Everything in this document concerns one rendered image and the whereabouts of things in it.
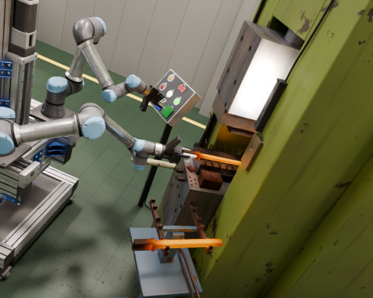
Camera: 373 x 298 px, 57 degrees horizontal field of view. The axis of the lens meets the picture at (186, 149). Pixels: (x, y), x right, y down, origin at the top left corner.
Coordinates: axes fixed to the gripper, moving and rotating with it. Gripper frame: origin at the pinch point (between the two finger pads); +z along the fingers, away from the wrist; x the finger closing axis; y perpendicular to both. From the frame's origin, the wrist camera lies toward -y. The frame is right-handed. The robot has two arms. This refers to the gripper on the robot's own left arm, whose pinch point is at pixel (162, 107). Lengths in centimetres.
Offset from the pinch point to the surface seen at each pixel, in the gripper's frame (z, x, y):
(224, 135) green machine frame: 19.8, -37.4, 15.0
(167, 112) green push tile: 5.1, -1.3, -0.2
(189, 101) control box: 7.5, -7.0, 15.4
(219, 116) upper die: -14, -51, 22
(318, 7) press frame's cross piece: -42, -71, 83
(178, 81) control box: 5.9, 11.8, 19.5
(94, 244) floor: 22, -19, -107
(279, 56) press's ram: -28, -63, 61
